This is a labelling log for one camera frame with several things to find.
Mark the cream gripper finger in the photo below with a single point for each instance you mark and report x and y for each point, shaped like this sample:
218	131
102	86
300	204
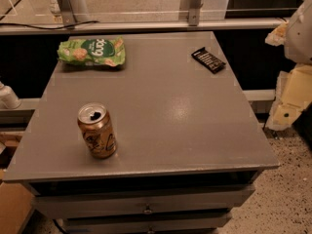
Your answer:
293	95
277	37

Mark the orange soda can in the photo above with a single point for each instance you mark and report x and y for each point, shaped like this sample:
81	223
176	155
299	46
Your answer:
95	125

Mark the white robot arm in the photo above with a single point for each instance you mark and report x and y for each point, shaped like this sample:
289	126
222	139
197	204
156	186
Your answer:
298	44

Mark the black chocolate bar wrapper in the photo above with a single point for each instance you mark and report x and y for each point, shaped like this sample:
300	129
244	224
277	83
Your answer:
208	60

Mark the grey drawer cabinet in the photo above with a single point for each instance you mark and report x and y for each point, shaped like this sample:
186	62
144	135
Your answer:
188	143

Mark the green snack bag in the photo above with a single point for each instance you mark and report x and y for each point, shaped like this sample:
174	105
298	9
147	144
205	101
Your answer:
92	52

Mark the upper drawer knob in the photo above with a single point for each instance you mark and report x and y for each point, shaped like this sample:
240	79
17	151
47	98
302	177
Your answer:
147	210

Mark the drawer knob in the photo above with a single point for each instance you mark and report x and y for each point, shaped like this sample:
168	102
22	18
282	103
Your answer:
150	230
147	210

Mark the lower drawer knob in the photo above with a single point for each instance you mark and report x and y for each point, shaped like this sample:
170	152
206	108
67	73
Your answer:
150	230

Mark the white pipe at left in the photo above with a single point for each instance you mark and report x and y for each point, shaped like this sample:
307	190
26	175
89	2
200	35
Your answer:
8	97

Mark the cardboard box at left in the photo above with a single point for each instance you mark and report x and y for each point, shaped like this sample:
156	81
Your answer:
15	206

